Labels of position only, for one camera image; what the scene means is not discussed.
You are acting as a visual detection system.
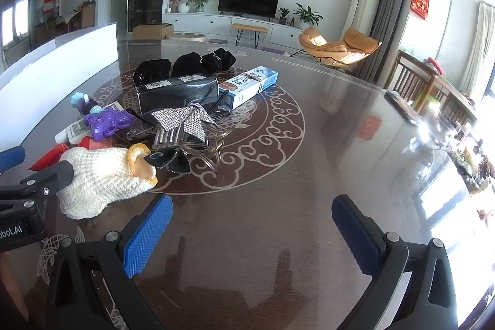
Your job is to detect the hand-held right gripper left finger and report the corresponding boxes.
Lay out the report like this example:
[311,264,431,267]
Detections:
[45,194,174,330]

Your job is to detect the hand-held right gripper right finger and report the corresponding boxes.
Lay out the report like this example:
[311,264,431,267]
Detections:
[331,194,459,330]

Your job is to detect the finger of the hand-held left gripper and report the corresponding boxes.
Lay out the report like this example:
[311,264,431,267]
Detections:
[0,145,26,176]
[0,161,75,216]

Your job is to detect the red snack packet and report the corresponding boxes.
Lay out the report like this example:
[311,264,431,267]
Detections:
[29,137,93,172]

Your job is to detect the cream knitted glove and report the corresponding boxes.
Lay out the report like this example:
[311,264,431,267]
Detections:
[58,143,158,220]

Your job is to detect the white cream tube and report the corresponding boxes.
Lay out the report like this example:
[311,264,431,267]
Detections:
[54,102,124,143]

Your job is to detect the black bow hair clip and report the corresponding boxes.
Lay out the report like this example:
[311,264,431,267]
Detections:
[145,148,192,175]

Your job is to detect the purple plastic hair clip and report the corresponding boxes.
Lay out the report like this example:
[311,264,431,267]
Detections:
[83,109,132,140]

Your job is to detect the teal and purple hair clip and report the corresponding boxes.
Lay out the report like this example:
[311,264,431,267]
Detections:
[71,92,102,116]

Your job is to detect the white storage box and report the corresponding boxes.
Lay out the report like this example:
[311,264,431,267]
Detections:
[0,23,118,156]

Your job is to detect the clear plastic claw hair clip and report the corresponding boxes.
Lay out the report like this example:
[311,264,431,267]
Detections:
[127,127,224,175]

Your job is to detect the black frame eyeglasses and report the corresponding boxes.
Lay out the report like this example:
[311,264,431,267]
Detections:
[124,92,235,130]

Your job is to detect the rhinestone bow hair clip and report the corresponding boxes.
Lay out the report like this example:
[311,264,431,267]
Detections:
[150,103,215,143]

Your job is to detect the brown patterned glass desktop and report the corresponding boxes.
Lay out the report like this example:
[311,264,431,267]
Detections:
[0,38,495,330]

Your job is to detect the clear glass pitcher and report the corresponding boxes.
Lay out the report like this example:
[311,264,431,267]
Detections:
[410,109,470,180]

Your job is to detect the black remote control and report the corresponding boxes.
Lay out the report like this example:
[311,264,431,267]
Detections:
[384,90,420,126]

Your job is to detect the window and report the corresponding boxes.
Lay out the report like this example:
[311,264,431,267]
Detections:
[0,0,29,46]

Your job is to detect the black rectangular box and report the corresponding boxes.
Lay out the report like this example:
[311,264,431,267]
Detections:
[136,74,220,114]

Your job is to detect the black scrunchies pile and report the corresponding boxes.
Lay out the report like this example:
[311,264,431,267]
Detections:
[133,58,171,86]

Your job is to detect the wooden cabinet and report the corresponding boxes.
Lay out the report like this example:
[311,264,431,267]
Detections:
[81,1,95,31]

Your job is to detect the black velvet scrunchie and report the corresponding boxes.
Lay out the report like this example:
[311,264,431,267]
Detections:
[201,48,237,72]
[171,52,205,77]

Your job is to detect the blue and white carton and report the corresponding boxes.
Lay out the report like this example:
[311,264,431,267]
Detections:
[218,66,279,110]

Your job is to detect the cardboard box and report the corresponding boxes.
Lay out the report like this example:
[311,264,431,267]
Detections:
[132,23,174,41]

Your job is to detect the wooden chair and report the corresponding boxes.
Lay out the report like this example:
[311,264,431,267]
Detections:
[387,49,439,110]

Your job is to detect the red cloth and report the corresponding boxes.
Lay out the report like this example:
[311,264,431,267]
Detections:
[427,57,447,75]

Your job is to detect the orange lounge chair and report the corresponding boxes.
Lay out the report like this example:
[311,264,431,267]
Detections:
[292,26,382,68]

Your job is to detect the round beige floor cushion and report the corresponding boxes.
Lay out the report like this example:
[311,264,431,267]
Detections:
[166,32,207,42]

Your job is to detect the white television cabinet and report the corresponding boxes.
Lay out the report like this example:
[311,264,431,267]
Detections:
[162,12,310,48]

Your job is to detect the large broad-leaf potted plant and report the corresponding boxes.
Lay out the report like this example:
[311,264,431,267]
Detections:
[293,3,323,28]

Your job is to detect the white curtain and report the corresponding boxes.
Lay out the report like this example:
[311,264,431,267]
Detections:
[458,1,495,99]

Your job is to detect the orange bench with black legs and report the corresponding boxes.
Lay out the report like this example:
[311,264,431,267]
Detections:
[231,23,269,48]

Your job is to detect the leafy green potted plant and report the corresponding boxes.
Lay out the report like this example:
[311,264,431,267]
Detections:
[187,0,213,13]

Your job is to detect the cloth-covered standing air conditioner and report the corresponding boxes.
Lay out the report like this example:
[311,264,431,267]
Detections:
[340,0,385,45]

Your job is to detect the red wall hanging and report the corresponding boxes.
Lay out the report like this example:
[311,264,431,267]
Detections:
[411,0,431,21]

